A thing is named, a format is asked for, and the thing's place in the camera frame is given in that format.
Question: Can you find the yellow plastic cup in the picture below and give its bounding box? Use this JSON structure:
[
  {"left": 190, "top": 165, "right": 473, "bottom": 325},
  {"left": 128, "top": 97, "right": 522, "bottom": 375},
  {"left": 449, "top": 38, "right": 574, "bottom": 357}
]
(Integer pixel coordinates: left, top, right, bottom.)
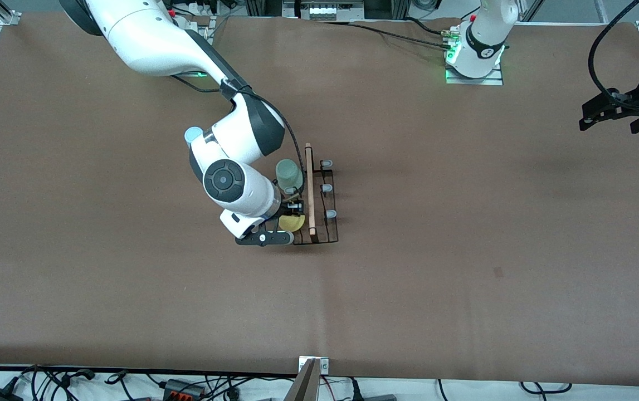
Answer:
[{"left": 278, "top": 213, "right": 306, "bottom": 233}]

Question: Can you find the black wire cup holder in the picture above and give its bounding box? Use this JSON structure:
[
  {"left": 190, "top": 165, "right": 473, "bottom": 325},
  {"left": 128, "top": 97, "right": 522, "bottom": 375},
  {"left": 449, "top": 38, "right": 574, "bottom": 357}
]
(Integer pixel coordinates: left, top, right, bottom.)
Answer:
[{"left": 284, "top": 143, "right": 339, "bottom": 246}]

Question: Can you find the pale green plastic cup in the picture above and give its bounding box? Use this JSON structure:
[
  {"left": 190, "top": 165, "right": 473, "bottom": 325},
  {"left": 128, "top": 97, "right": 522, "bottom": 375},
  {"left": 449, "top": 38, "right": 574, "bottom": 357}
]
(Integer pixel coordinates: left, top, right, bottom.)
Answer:
[{"left": 275, "top": 159, "right": 305, "bottom": 194}]

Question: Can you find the brown table mat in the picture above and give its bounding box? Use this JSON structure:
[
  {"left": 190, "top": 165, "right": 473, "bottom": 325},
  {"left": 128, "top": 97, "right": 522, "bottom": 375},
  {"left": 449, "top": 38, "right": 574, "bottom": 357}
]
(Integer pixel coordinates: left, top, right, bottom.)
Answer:
[{"left": 0, "top": 12, "right": 639, "bottom": 388}]

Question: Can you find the silver device with white slots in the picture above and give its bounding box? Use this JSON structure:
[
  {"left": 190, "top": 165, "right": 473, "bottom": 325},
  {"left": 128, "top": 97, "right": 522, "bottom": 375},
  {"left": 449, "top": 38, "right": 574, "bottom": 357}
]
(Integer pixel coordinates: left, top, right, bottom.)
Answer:
[{"left": 295, "top": 0, "right": 365, "bottom": 22}]

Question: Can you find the black orange connector block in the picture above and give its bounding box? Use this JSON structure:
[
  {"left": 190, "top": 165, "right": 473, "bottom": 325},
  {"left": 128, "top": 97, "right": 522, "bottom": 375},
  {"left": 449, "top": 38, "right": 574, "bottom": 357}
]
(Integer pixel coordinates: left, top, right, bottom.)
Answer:
[{"left": 162, "top": 379, "right": 206, "bottom": 400}]

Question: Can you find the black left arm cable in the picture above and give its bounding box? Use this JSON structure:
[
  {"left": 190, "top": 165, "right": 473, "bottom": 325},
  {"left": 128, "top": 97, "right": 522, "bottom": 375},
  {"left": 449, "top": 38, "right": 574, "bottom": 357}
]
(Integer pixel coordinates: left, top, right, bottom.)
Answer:
[{"left": 587, "top": 0, "right": 639, "bottom": 110}]

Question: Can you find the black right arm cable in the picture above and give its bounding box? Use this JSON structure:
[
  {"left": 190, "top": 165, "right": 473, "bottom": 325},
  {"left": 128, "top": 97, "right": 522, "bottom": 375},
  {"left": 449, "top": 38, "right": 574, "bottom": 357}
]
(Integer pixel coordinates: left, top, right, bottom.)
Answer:
[{"left": 171, "top": 72, "right": 299, "bottom": 197}]

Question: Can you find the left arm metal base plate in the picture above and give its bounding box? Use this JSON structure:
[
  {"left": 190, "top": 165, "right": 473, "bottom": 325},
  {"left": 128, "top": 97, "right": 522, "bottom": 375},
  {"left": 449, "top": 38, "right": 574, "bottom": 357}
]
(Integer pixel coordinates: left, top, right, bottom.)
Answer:
[{"left": 445, "top": 62, "right": 504, "bottom": 86}]

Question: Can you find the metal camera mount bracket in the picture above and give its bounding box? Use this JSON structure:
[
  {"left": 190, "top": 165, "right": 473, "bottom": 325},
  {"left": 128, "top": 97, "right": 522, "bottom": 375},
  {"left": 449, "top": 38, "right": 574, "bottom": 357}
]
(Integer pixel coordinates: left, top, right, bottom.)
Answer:
[{"left": 284, "top": 356, "right": 330, "bottom": 401}]

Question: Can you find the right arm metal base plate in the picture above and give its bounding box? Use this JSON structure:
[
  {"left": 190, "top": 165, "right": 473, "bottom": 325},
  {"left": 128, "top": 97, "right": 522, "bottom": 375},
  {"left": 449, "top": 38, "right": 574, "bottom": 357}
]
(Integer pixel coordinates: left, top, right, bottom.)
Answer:
[{"left": 172, "top": 16, "right": 217, "bottom": 77}]

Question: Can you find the black cable to arm base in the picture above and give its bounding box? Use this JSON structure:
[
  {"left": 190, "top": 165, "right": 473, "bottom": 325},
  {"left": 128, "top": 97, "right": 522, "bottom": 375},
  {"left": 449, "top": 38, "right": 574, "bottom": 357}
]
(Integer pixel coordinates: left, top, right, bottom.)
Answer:
[{"left": 319, "top": 18, "right": 465, "bottom": 52}]

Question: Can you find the black plug with cable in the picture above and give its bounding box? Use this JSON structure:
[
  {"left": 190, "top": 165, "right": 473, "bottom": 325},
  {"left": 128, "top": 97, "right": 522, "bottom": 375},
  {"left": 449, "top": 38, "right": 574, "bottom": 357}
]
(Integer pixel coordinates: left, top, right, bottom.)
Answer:
[{"left": 348, "top": 378, "right": 398, "bottom": 401}]

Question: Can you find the black looped floor cable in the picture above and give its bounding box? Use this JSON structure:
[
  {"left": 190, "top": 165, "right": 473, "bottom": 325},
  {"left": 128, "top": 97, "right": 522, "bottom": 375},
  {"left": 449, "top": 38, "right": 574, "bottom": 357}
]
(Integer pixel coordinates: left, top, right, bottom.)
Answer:
[{"left": 520, "top": 382, "right": 572, "bottom": 394}]

